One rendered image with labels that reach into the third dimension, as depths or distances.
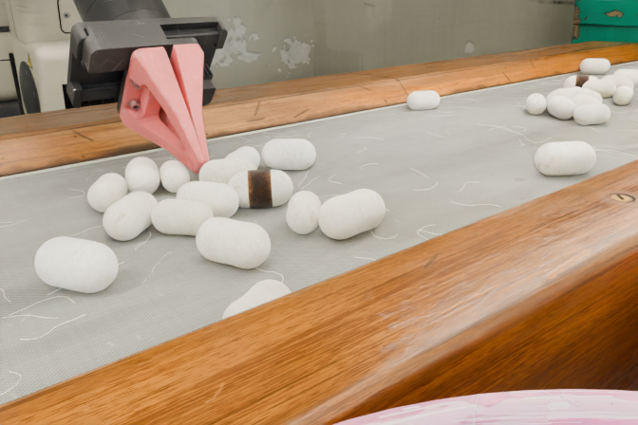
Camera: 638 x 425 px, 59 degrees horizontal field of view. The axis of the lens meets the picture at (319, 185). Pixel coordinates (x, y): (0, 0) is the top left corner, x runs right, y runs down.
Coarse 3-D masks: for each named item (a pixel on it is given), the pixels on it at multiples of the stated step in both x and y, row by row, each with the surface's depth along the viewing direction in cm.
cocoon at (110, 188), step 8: (104, 176) 33; (112, 176) 33; (120, 176) 34; (96, 184) 32; (104, 184) 32; (112, 184) 32; (120, 184) 33; (88, 192) 32; (96, 192) 32; (104, 192) 32; (112, 192) 32; (120, 192) 32; (88, 200) 32; (96, 200) 32; (104, 200) 32; (112, 200) 32; (96, 208) 32; (104, 208) 32
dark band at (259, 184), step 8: (248, 176) 31; (256, 176) 32; (264, 176) 32; (248, 184) 31; (256, 184) 31; (264, 184) 31; (256, 192) 31; (264, 192) 31; (256, 200) 31; (264, 200) 32; (256, 208) 32
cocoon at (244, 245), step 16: (208, 224) 25; (224, 224) 25; (240, 224) 25; (256, 224) 25; (208, 240) 25; (224, 240) 24; (240, 240) 24; (256, 240) 24; (208, 256) 25; (224, 256) 24; (240, 256) 24; (256, 256) 24
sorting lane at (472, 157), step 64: (320, 128) 52; (384, 128) 51; (448, 128) 50; (512, 128) 49; (576, 128) 49; (0, 192) 37; (64, 192) 36; (128, 192) 36; (320, 192) 35; (384, 192) 34; (448, 192) 34; (512, 192) 34; (0, 256) 27; (128, 256) 27; (192, 256) 27; (320, 256) 26; (384, 256) 26; (0, 320) 22; (64, 320) 22; (128, 320) 21; (192, 320) 21; (0, 384) 18
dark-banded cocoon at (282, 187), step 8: (240, 176) 32; (272, 176) 32; (280, 176) 32; (288, 176) 32; (232, 184) 32; (240, 184) 31; (272, 184) 31; (280, 184) 31; (288, 184) 32; (240, 192) 31; (248, 192) 31; (272, 192) 31; (280, 192) 31; (288, 192) 32; (240, 200) 31; (248, 200) 31; (272, 200) 32; (280, 200) 32
